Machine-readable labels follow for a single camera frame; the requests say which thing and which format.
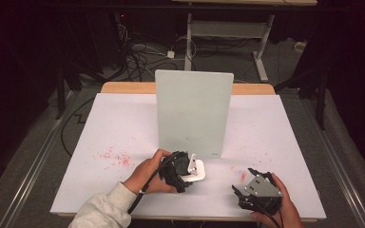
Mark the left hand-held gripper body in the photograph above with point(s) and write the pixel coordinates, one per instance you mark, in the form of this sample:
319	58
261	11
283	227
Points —
174	172

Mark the person's right hand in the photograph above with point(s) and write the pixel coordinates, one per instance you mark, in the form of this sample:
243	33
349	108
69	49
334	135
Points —
288	209

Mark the white whiteboard eraser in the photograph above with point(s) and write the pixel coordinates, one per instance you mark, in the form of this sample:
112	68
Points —
199	172

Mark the white table cover sheet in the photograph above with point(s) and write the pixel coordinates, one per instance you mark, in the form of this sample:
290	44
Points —
107	120

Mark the wooden table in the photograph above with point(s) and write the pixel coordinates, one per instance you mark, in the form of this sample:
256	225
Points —
130	87

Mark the metal floor rail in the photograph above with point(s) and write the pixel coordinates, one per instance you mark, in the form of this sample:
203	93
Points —
339	164
31	171

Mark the white power adapter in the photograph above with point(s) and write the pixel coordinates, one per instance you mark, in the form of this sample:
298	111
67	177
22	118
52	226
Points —
170	54

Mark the white table frame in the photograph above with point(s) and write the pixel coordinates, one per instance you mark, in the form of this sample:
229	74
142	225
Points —
228	29

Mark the white glass whiteboard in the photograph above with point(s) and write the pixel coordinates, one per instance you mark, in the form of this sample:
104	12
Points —
193	110

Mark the black stand leg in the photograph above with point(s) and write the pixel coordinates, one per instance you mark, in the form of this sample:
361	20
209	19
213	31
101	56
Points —
60	95

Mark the person's left hand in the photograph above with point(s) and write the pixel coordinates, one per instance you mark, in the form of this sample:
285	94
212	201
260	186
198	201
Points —
142	174

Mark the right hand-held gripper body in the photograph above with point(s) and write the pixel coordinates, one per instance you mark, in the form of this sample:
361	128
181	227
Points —
261	191

